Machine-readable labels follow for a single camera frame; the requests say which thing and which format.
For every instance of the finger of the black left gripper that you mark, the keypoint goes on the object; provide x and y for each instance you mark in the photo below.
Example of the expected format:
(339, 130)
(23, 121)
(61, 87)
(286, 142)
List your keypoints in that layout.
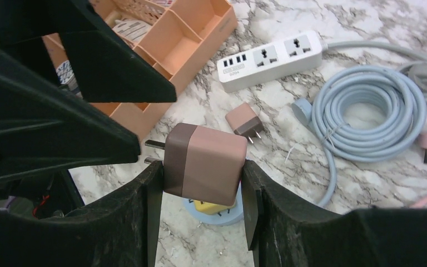
(44, 129)
(105, 67)

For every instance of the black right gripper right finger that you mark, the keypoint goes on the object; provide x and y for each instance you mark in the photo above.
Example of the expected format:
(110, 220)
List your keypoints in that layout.
(283, 229)

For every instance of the round patterned tape roll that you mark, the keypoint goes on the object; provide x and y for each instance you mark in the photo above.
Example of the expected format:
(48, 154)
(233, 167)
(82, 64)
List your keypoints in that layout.
(67, 77)

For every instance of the orange plastic file organizer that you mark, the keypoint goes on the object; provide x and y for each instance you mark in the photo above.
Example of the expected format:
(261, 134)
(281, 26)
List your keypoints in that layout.
(184, 36)

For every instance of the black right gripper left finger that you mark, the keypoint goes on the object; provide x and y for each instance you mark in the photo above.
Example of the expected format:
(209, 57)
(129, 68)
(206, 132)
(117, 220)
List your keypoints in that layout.
(119, 229)

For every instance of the brown pink small charger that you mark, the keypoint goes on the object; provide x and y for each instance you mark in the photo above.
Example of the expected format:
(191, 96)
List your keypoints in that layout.
(244, 121)

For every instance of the white box in organizer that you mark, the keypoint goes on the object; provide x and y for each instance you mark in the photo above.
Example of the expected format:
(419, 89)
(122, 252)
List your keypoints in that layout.
(132, 29)

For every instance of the yellow olive charger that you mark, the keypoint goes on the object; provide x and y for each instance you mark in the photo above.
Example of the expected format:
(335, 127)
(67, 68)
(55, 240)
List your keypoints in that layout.
(210, 208)

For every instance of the white power strip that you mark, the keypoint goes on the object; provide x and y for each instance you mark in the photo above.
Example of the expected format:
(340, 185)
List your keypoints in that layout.
(271, 61)

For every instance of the blue round power socket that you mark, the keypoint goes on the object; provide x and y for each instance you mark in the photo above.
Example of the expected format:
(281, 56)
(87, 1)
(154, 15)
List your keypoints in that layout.
(224, 218)

